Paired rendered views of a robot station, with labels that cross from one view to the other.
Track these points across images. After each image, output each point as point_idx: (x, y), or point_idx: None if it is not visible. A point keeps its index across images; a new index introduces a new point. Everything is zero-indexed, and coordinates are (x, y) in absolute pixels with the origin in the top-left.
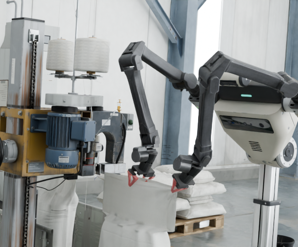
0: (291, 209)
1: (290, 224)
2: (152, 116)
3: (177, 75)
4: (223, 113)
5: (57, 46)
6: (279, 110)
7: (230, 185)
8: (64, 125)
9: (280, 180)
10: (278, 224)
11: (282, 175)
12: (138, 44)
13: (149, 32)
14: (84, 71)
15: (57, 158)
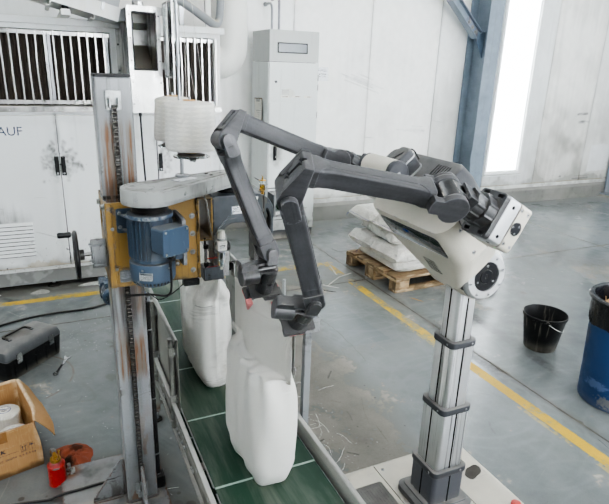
0: (601, 249)
1: (590, 273)
2: (442, 129)
3: (315, 154)
4: (384, 214)
5: (161, 107)
6: (454, 226)
7: (535, 208)
8: (142, 232)
9: (604, 201)
10: (572, 273)
11: (608, 194)
12: (233, 116)
13: (443, 27)
14: (358, 81)
15: (137, 275)
